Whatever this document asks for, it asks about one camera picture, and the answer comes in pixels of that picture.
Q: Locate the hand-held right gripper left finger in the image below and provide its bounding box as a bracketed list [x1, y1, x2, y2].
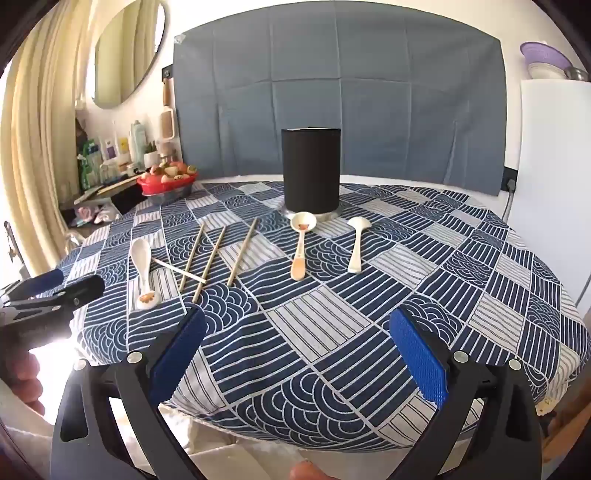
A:
[51, 305, 208, 480]

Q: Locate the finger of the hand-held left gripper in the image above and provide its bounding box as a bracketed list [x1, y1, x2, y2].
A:
[0, 268, 65, 302]
[0, 274, 106, 324]

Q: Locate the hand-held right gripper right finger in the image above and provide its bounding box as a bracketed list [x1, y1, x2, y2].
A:
[389, 307, 542, 480]

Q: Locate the white spoon with paw handle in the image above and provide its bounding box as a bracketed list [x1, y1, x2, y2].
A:
[129, 239, 160, 311]

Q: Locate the wooden chopstick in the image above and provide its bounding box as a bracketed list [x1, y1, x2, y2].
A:
[178, 224, 206, 291]
[226, 218, 259, 286]
[194, 226, 227, 302]
[153, 258, 207, 282]

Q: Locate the plain white ceramic spoon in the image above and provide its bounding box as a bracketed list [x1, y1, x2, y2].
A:
[346, 216, 373, 274]

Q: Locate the white spoon with orange handle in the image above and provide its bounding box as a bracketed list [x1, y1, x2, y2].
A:
[290, 211, 318, 281]

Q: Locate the black cylindrical utensil holder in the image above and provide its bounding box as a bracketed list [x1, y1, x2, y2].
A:
[281, 128, 343, 219]

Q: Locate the person's left hand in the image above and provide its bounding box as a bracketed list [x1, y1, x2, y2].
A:
[0, 348, 47, 416]

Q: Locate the person's right hand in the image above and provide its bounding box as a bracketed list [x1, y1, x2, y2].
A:
[288, 462, 331, 480]

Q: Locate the blue patterned tablecloth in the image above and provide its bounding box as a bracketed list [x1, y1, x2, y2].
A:
[58, 181, 583, 450]

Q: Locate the green bottle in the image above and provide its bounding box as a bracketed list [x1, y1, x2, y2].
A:
[78, 152, 100, 192]

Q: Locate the red fruit bowl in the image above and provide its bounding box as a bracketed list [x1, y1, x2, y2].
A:
[137, 161, 198, 204]

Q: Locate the cream curtain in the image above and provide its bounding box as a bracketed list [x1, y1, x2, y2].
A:
[0, 0, 100, 278]

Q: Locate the pile of strawberries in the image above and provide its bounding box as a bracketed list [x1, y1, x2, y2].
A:
[141, 162, 197, 180]

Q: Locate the grey-green bottle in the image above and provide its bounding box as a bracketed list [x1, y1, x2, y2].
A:
[130, 120, 146, 169]

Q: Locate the hanging hair brush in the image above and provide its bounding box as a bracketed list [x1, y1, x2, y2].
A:
[158, 106, 176, 140]

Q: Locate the white refrigerator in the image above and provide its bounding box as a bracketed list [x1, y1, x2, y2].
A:
[501, 78, 591, 278]

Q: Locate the white bowl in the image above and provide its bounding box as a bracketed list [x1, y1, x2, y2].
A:
[527, 62, 566, 80]

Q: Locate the purple colander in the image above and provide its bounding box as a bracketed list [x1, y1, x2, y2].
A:
[520, 41, 573, 79]

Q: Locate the black power cable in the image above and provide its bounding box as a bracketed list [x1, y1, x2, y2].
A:
[502, 178, 517, 222]

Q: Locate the oval wall mirror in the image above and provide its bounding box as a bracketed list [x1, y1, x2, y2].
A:
[92, 0, 166, 110]

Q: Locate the grey-blue wall cloth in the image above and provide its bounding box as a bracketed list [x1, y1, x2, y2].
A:
[172, 9, 508, 197]

